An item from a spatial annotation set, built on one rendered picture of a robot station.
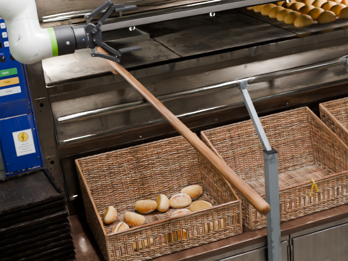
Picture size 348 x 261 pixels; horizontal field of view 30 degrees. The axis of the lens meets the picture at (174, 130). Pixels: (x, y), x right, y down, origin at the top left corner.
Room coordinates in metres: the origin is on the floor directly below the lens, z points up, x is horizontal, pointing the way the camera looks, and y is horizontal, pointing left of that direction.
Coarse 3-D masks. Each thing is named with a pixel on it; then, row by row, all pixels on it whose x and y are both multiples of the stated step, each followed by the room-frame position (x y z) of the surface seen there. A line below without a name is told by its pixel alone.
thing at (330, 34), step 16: (320, 32) 2.94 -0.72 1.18; (336, 32) 2.94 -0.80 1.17; (240, 48) 2.81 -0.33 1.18; (256, 48) 2.81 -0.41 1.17; (272, 48) 2.84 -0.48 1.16; (288, 48) 2.86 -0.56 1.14; (144, 64) 2.71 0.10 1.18; (160, 64) 2.68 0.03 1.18; (176, 64) 2.70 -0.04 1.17; (192, 64) 2.72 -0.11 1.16; (208, 64) 2.74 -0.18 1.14; (64, 80) 2.60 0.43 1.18; (80, 80) 2.57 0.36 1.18; (96, 80) 2.59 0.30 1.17; (112, 80) 2.61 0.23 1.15
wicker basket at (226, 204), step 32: (96, 160) 2.54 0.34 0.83; (128, 160) 2.56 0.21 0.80; (160, 160) 2.60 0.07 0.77; (192, 160) 2.64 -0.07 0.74; (96, 192) 2.49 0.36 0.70; (128, 192) 2.53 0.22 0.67; (160, 192) 2.56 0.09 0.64; (224, 192) 2.37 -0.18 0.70; (96, 224) 2.23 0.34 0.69; (160, 224) 2.13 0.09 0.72; (192, 224) 2.18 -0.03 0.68; (224, 224) 2.21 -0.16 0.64; (128, 256) 2.10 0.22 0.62
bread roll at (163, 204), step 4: (160, 196) 2.49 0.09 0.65; (164, 196) 2.48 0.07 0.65; (156, 200) 2.50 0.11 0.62; (160, 200) 2.46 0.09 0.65; (164, 200) 2.45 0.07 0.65; (168, 200) 2.47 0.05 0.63; (160, 204) 2.44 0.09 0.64; (164, 204) 2.44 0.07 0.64; (168, 204) 2.45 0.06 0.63; (156, 208) 2.46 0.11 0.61; (160, 208) 2.43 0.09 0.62; (164, 208) 2.43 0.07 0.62; (168, 208) 2.45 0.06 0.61
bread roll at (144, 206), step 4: (140, 200) 2.47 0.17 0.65; (144, 200) 2.46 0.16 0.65; (148, 200) 2.46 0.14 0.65; (152, 200) 2.46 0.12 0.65; (136, 204) 2.47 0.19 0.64; (140, 204) 2.45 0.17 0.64; (144, 204) 2.45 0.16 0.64; (148, 204) 2.45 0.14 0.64; (152, 204) 2.45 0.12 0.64; (156, 204) 2.46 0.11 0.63; (136, 208) 2.46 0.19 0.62; (140, 208) 2.45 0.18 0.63; (144, 208) 2.44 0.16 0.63; (148, 208) 2.44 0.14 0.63; (152, 208) 2.44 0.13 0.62; (140, 212) 2.45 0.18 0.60; (144, 212) 2.44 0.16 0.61; (148, 212) 2.44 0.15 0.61
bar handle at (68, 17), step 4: (84, 12) 2.49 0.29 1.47; (88, 12) 2.50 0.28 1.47; (100, 12) 2.51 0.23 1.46; (120, 12) 2.53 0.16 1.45; (64, 16) 2.47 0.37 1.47; (68, 16) 2.47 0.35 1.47; (72, 16) 2.48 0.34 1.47; (76, 16) 2.48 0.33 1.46; (80, 16) 2.48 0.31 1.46; (120, 16) 2.52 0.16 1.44; (44, 20) 2.44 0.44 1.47; (48, 20) 2.45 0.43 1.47; (52, 20) 2.45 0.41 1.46; (56, 20) 2.46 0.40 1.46; (60, 20) 2.46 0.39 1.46; (68, 20) 2.47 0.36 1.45; (68, 24) 2.47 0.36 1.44
